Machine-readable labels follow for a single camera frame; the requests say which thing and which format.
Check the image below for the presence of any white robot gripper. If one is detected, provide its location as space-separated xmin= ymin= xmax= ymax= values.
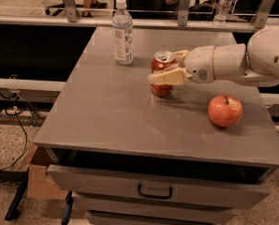
xmin=148 ymin=45 xmax=214 ymax=85

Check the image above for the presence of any red coca-cola can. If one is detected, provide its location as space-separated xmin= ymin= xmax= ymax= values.
xmin=150 ymin=50 xmax=177 ymax=98

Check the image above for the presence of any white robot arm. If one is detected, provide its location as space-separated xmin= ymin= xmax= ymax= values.
xmin=148 ymin=28 xmax=279 ymax=87

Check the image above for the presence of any seated person right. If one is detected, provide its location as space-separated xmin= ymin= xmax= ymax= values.
xmin=151 ymin=0 xmax=214 ymax=21

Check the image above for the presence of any seated person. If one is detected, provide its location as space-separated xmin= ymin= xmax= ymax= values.
xmin=81 ymin=0 xmax=108 ymax=17
xmin=151 ymin=0 xmax=214 ymax=21

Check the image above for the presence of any red apple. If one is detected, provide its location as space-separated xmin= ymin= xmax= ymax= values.
xmin=208 ymin=95 xmax=243 ymax=128

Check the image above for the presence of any clear plastic water bottle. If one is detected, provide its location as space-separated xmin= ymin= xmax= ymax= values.
xmin=112 ymin=0 xmax=134 ymax=65

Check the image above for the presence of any distant clear water bottle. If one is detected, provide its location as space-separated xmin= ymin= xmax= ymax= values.
xmin=213 ymin=0 xmax=233 ymax=25

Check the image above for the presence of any grey cabinet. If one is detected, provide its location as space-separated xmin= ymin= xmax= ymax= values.
xmin=36 ymin=28 xmax=279 ymax=225

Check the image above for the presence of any seated person left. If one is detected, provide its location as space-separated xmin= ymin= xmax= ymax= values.
xmin=81 ymin=0 xmax=108 ymax=17

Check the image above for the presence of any grey top drawer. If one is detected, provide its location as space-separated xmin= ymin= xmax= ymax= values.
xmin=48 ymin=165 xmax=269 ymax=209

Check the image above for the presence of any grey drawer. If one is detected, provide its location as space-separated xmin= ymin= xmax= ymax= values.
xmin=48 ymin=165 xmax=269 ymax=209
xmin=71 ymin=192 xmax=241 ymax=225

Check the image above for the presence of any cardboard box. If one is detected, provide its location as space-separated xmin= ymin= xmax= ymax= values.
xmin=27 ymin=147 xmax=67 ymax=200

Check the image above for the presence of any metal railing frame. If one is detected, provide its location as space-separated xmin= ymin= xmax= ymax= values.
xmin=0 ymin=0 xmax=279 ymax=34

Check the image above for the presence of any black drawer handle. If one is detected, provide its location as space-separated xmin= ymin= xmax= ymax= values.
xmin=137 ymin=184 xmax=173 ymax=200

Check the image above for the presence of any black power cable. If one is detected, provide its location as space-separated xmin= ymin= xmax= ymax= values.
xmin=0 ymin=12 xmax=29 ymax=173

